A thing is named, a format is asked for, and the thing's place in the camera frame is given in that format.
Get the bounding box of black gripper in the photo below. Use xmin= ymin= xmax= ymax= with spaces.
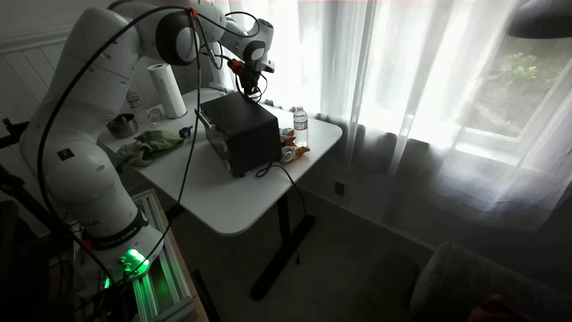
xmin=228 ymin=60 xmax=269 ymax=103

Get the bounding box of black toaster oven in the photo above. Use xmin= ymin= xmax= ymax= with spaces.
xmin=199 ymin=94 xmax=281 ymax=178

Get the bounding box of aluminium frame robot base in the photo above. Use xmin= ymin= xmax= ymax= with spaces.
xmin=72 ymin=190 xmax=210 ymax=322

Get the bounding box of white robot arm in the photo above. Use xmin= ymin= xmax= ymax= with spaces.
xmin=20 ymin=0 xmax=274 ymax=285

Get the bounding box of clear water bottle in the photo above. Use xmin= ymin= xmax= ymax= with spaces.
xmin=294 ymin=108 xmax=310 ymax=148

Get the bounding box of white paper towel roll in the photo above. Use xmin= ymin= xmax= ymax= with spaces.
xmin=149 ymin=63 xmax=186 ymax=121

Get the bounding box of white table with black leg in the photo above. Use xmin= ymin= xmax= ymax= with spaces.
xmin=95 ymin=87 xmax=347 ymax=303

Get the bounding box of orange snack packet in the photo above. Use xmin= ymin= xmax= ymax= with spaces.
xmin=281 ymin=130 xmax=310 ymax=165

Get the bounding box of green cloth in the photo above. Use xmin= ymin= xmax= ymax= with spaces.
xmin=115 ymin=131 xmax=185 ymax=169

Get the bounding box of dark metal bowl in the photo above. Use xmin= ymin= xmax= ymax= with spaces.
xmin=108 ymin=114 xmax=138 ymax=140

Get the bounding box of white sheer curtain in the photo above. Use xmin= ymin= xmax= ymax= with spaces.
xmin=217 ymin=0 xmax=572 ymax=232

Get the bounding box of grey armchair corner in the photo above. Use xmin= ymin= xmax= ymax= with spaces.
xmin=410 ymin=244 xmax=572 ymax=322

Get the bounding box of black lamp shade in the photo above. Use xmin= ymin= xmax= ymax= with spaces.
xmin=508 ymin=0 xmax=572 ymax=40

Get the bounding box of black oven power cable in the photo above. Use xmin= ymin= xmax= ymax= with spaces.
xmin=254 ymin=160 xmax=312 ymax=224

